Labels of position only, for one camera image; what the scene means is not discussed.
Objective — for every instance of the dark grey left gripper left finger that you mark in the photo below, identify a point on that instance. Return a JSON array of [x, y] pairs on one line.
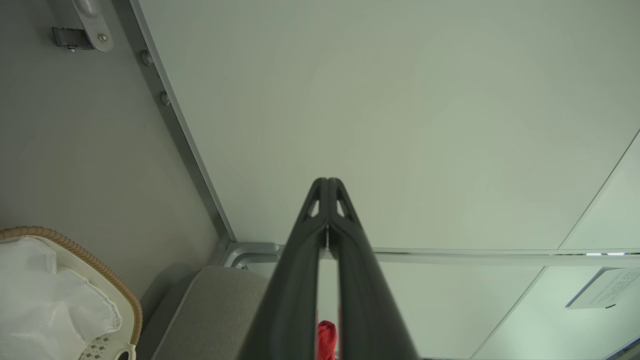
[[292, 290]]

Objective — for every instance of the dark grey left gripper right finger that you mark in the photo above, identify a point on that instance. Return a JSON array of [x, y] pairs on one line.
[[362, 300]]

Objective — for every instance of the plain red garment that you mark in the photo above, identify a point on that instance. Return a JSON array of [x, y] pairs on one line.
[[326, 341]]

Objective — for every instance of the white basket with woven rim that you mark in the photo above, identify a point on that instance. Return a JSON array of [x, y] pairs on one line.
[[125, 296]]

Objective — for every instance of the white fabric basket liner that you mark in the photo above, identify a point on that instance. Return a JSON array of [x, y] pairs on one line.
[[45, 300]]

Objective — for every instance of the white paper notice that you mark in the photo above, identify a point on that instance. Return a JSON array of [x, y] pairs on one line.
[[607, 287]]

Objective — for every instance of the metal table leg caster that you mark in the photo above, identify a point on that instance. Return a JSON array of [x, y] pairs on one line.
[[90, 25]]

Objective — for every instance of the grey partition base rail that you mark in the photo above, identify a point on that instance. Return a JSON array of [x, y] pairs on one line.
[[185, 135]]

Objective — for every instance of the grey rail bolt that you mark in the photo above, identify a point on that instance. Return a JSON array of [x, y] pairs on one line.
[[165, 98], [146, 57]]

